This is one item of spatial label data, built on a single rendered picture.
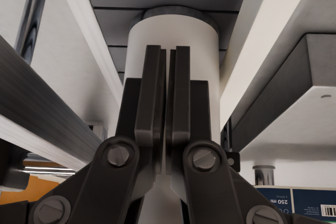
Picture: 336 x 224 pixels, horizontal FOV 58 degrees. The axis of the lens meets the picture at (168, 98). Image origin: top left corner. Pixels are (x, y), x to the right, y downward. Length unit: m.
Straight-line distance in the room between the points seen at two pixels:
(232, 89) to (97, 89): 0.27
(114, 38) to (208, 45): 0.06
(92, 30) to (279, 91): 0.21
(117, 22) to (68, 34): 0.13
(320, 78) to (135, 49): 0.16
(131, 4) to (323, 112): 0.23
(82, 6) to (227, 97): 0.09
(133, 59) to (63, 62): 0.20
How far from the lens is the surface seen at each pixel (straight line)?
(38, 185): 2.54
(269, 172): 0.65
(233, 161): 0.45
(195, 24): 0.16
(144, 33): 0.15
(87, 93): 0.43
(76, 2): 0.17
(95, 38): 0.20
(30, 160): 0.18
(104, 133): 0.57
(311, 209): 0.66
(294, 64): 0.30
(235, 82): 0.16
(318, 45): 0.28
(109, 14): 0.17
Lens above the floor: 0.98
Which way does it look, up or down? 21 degrees down
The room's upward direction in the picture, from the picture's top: 177 degrees counter-clockwise
